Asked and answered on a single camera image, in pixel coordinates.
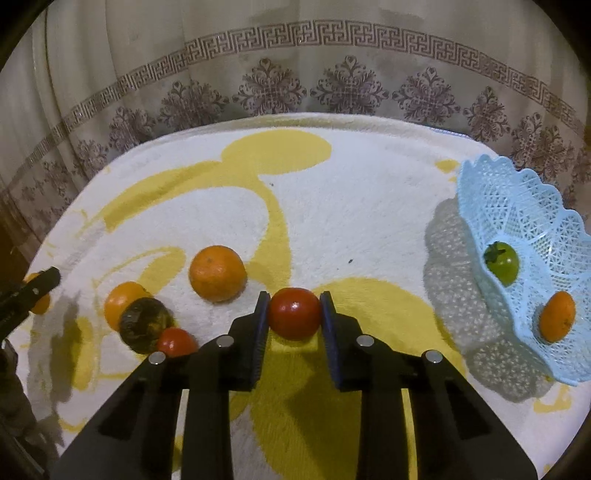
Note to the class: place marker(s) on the large orange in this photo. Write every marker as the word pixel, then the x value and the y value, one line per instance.
pixel 217 273

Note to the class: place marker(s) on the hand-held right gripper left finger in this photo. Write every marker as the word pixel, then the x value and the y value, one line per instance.
pixel 261 323

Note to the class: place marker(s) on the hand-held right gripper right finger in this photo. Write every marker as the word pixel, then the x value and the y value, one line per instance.
pixel 330 323

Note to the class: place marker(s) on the dark green tomato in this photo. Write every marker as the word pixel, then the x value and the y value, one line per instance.
pixel 144 324

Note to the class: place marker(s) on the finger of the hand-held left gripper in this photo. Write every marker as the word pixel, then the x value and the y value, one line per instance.
pixel 32 290

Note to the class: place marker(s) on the light blue plastic basket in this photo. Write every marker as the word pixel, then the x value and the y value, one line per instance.
pixel 517 207

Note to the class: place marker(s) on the white and yellow blanket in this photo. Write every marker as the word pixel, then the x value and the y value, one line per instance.
pixel 369 207

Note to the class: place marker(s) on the large red tomato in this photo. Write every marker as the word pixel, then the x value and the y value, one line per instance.
pixel 294 314

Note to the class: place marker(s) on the small orange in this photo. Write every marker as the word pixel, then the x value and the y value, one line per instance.
pixel 42 305
pixel 119 302
pixel 557 317

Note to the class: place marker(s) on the person's left hand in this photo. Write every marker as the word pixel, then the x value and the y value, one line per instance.
pixel 11 387

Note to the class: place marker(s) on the small red tomato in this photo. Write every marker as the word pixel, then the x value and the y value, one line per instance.
pixel 176 342

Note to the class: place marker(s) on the patterned beige curtain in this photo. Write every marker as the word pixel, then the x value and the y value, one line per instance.
pixel 295 69

